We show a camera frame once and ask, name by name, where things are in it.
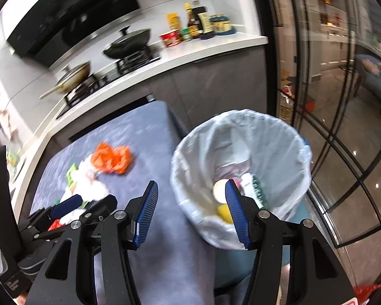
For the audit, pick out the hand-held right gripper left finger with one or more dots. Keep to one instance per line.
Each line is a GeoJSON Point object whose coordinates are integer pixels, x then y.
{"type": "Point", "coordinates": [146, 213]}

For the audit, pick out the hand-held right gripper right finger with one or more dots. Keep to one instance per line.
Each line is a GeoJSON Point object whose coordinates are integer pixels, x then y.
{"type": "Point", "coordinates": [238, 216]}

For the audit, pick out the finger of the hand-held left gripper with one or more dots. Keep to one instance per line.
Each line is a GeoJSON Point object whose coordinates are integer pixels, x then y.
{"type": "Point", "coordinates": [103, 205]}
{"type": "Point", "coordinates": [66, 205]}

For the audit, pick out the red wrapper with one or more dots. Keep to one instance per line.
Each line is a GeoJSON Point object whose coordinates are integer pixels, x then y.
{"type": "Point", "coordinates": [54, 224]}

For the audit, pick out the white plastic wrapper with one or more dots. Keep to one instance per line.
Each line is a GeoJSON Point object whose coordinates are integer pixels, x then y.
{"type": "Point", "coordinates": [92, 184]}

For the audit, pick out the green cardboard box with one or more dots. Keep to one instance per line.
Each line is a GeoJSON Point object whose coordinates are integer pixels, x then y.
{"type": "Point", "coordinates": [72, 174]}

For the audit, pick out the orange plastic bag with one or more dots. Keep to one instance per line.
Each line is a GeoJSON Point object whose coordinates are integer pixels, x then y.
{"type": "Point", "coordinates": [111, 159]}

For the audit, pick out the trash bin with white liner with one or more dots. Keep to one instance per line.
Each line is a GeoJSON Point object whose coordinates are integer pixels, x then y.
{"type": "Point", "coordinates": [273, 152]}

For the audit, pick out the white round lid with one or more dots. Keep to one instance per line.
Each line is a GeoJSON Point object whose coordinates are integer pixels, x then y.
{"type": "Point", "coordinates": [220, 192]}

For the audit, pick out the green and white packet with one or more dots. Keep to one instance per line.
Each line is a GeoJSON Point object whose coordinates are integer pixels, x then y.
{"type": "Point", "coordinates": [254, 187]}

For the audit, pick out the green bottle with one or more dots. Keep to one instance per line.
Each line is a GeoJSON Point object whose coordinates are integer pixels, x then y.
{"type": "Point", "coordinates": [15, 163]}

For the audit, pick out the grey-blue tablecloth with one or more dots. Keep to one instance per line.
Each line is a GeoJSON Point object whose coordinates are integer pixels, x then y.
{"type": "Point", "coordinates": [146, 139]}

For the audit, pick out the pink hanging cloth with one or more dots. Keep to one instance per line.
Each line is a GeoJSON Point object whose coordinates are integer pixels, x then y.
{"type": "Point", "coordinates": [4, 117]}

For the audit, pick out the glass sliding door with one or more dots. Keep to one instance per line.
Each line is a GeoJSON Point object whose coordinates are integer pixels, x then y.
{"type": "Point", "coordinates": [336, 165]}

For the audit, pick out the yellow oil bottle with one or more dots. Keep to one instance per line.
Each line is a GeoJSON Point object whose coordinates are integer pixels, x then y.
{"type": "Point", "coordinates": [285, 109]}

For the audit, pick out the golden pan with lid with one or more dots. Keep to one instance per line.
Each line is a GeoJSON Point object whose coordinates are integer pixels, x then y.
{"type": "Point", "coordinates": [74, 78]}

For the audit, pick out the kitchen counter cabinet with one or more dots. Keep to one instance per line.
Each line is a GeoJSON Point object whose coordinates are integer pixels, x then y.
{"type": "Point", "coordinates": [209, 79]}

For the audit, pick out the black gas stove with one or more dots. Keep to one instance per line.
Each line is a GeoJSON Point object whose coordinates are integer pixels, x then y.
{"type": "Point", "coordinates": [133, 62]}

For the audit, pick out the black wok with lid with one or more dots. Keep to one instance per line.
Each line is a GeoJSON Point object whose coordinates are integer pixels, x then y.
{"type": "Point", "coordinates": [130, 43]}

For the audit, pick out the red instant noodle cup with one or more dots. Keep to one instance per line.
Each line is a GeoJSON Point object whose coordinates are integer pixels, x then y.
{"type": "Point", "coordinates": [170, 39]}

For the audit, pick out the small green jar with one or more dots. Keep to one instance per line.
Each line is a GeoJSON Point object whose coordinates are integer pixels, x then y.
{"type": "Point", "coordinates": [186, 35]}

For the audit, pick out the black range hood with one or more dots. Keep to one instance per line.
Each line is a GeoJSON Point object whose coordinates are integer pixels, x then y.
{"type": "Point", "coordinates": [76, 16]}

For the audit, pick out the teal container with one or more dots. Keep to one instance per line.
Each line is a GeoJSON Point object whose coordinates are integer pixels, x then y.
{"type": "Point", "coordinates": [224, 25]}

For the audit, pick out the yellow seasoning packet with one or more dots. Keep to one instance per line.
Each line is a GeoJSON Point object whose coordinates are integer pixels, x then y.
{"type": "Point", "coordinates": [174, 21]}

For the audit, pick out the brown sauce bottle yellow cap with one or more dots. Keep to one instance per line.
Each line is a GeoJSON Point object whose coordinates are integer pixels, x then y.
{"type": "Point", "coordinates": [193, 25]}

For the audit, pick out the dark sauce bottle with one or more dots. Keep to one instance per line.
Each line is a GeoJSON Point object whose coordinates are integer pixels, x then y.
{"type": "Point", "coordinates": [206, 20]}

